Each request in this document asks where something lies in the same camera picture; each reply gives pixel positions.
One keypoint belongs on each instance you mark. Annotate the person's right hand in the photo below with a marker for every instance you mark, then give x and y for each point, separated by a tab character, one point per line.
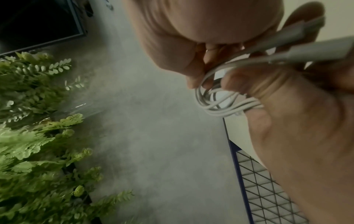
298	140

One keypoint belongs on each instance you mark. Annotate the person's left hand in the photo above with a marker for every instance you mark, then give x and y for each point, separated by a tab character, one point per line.
177	26

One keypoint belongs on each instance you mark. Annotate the blue-edged triangle pattern mat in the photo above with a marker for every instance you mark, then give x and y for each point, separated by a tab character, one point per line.
262	196

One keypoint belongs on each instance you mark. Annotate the black monitor screen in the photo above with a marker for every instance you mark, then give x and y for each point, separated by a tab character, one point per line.
36	21

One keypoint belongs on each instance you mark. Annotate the green artificial fern plant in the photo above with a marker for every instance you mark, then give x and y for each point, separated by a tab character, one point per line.
30	140

